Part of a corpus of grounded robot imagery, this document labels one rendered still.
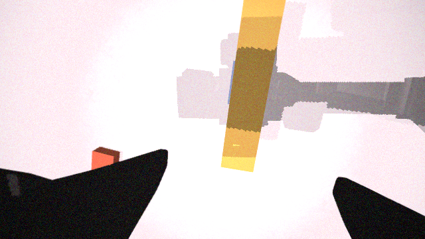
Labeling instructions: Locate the orange block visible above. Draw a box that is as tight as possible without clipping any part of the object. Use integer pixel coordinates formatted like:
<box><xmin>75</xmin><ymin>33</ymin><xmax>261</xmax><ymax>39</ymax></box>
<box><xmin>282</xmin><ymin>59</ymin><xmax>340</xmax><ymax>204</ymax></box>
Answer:
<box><xmin>91</xmin><ymin>147</ymin><xmax>120</xmax><ymax>169</ymax></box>

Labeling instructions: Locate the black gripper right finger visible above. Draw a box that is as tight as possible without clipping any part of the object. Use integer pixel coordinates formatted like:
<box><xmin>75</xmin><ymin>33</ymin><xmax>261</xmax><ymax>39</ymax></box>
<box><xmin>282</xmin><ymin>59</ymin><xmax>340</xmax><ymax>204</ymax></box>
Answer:
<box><xmin>333</xmin><ymin>176</ymin><xmax>425</xmax><ymax>239</ymax></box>

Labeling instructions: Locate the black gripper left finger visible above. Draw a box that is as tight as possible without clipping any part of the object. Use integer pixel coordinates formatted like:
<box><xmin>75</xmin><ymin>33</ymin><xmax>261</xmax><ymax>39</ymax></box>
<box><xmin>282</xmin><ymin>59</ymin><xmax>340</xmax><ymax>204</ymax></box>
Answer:
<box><xmin>0</xmin><ymin>149</ymin><xmax>168</xmax><ymax>239</ymax></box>

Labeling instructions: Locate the yellow bar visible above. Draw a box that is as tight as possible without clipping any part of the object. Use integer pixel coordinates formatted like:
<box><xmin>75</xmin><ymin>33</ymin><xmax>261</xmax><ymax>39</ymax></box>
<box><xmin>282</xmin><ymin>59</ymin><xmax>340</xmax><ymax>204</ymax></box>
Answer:
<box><xmin>220</xmin><ymin>0</ymin><xmax>286</xmax><ymax>172</ymax></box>

